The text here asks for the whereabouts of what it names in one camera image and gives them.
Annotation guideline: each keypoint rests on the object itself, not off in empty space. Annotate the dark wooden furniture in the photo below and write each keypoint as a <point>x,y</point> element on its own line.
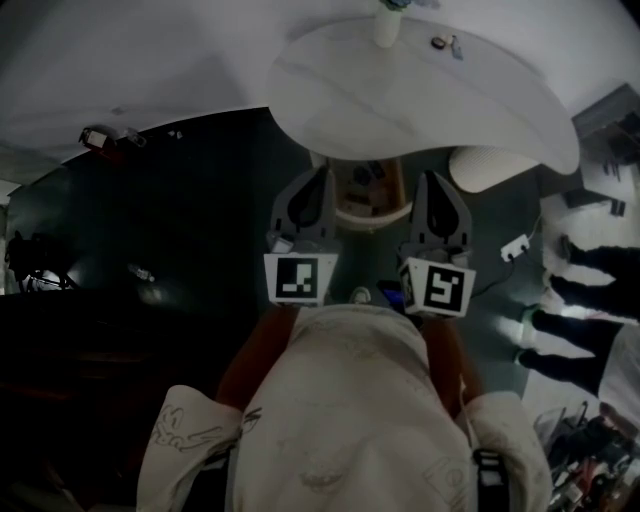
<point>100,400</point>

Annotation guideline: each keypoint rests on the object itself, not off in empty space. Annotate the black device with blue screen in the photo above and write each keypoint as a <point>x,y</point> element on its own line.
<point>391,295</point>

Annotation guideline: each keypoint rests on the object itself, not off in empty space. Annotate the person's right forearm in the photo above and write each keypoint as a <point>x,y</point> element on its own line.
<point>452,365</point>

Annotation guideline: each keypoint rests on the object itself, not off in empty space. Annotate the clear plastic bottle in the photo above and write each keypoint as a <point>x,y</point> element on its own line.
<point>135,138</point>
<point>141,273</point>

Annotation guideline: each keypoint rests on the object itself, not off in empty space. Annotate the person's left forearm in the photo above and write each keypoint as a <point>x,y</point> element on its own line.
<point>255,350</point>

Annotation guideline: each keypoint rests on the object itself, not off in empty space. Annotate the person's right shoe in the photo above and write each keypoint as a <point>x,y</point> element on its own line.
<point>360,296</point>

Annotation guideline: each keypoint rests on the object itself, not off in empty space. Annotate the white curved desk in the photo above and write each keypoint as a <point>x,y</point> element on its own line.
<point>400,100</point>

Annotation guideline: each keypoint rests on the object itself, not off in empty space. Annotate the small dark round item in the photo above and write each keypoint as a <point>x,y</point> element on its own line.
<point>438,43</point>

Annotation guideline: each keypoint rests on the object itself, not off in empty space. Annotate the grey shelf unit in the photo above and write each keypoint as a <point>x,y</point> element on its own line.
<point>610,135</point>

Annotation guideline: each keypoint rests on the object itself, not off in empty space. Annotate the red item by wall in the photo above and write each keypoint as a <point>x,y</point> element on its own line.
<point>100,140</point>

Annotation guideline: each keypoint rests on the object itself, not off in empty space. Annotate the white power strip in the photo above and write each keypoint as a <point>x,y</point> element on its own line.
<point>515,247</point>

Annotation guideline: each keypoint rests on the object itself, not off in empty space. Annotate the white vase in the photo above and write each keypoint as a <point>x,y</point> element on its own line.
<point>386,30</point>

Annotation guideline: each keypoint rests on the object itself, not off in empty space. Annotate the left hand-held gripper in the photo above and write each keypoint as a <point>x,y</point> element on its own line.
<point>297,280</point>

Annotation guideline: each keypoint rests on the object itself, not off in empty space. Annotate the group of chairs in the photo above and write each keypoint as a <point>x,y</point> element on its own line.
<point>590,460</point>

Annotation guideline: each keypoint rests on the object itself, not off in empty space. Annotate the black bag with tripod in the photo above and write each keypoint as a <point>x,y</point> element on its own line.
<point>40,260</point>

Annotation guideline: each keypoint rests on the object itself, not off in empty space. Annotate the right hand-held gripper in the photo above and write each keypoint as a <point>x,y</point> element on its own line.
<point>442,292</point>

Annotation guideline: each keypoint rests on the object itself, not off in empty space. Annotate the person's white shirt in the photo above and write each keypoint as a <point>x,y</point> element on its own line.
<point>350,410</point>

